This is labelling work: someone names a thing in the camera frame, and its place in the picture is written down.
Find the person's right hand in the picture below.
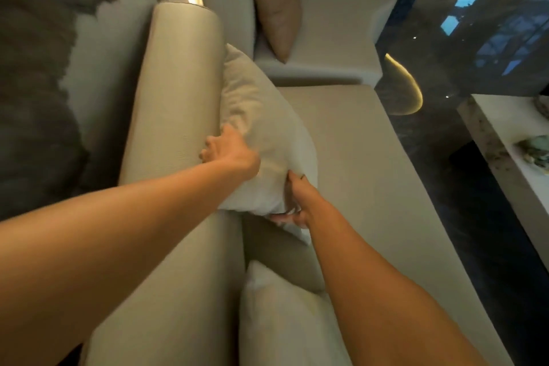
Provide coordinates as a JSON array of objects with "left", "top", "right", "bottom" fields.
[{"left": 269, "top": 170, "right": 327, "bottom": 229}]

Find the person's left hand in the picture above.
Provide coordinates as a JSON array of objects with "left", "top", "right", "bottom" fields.
[{"left": 199, "top": 123, "right": 261, "bottom": 180}]

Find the cream throw pillow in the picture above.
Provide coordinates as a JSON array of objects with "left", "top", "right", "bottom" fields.
[
  {"left": 218, "top": 43, "right": 319, "bottom": 246},
  {"left": 238, "top": 260, "right": 353, "bottom": 366}
]

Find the person's right forearm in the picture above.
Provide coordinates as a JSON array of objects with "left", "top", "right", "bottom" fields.
[{"left": 307, "top": 200, "right": 490, "bottom": 366}]

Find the person's left forearm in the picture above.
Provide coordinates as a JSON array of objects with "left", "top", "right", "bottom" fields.
[{"left": 0, "top": 159, "right": 254, "bottom": 366}]

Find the beige sofa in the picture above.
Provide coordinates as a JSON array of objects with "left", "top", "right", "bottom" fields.
[{"left": 79, "top": 1, "right": 515, "bottom": 366}]

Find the beige sofa section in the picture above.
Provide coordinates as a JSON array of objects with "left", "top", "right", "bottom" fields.
[{"left": 196, "top": 0, "right": 399, "bottom": 88}]

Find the tan throw pillow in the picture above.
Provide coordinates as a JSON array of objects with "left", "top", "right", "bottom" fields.
[{"left": 249, "top": 0, "right": 312, "bottom": 64}]

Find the white marble coffee table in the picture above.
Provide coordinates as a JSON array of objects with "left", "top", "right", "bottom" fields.
[{"left": 457, "top": 94, "right": 549, "bottom": 271}]

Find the green decorative ornament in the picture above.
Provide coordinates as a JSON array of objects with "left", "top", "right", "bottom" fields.
[{"left": 516, "top": 135, "right": 549, "bottom": 174}]

